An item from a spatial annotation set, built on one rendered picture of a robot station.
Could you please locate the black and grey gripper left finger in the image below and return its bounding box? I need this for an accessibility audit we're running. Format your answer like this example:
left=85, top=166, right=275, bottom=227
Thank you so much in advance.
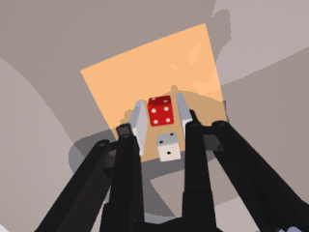
left=34, top=100, right=148, bottom=232

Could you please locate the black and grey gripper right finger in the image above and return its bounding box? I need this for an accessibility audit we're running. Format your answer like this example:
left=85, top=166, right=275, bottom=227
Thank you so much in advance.
left=176, top=93, right=309, bottom=232

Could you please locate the orange flat mat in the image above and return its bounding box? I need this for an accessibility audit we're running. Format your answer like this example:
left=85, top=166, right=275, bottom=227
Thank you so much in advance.
left=81, top=23, right=227, bottom=162

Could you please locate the red die with white pips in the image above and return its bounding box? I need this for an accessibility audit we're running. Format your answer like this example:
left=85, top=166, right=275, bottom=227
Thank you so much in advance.
left=148, top=96, right=174, bottom=127

